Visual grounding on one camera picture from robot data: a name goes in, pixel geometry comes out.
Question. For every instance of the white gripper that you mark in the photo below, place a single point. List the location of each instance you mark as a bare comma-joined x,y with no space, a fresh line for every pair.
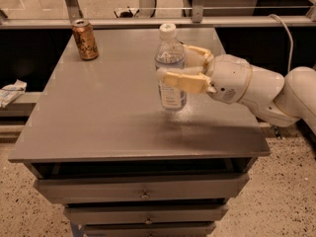
229,78

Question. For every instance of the clear blue-label plastic bottle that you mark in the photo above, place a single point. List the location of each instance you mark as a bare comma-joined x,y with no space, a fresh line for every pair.
170,57

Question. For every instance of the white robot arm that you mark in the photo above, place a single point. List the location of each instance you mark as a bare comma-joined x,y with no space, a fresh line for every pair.
278,99

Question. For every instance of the dark object behind glass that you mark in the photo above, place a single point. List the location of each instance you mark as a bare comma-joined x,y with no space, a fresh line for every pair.
126,12

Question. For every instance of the gold soda can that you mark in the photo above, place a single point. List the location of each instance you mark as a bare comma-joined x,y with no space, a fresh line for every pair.
85,40

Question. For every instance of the grey drawer cabinet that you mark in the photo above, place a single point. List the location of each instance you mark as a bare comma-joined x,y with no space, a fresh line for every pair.
103,119

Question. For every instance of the middle grey drawer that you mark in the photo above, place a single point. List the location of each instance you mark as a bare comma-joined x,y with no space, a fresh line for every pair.
147,214

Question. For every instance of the grey drawer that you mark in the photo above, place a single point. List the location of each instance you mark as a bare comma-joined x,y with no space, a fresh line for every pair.
147,214
180,229
145,188

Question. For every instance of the bottom grey drawer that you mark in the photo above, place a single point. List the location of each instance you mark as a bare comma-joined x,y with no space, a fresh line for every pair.
180,229

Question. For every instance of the top grey drawer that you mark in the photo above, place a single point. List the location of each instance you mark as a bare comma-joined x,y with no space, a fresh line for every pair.
145,188

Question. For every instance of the white blue tissue packet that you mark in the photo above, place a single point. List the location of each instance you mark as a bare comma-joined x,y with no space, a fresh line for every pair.
11,92

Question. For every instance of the grey metal rail frame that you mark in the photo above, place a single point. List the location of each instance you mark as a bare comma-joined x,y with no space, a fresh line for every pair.
60,14

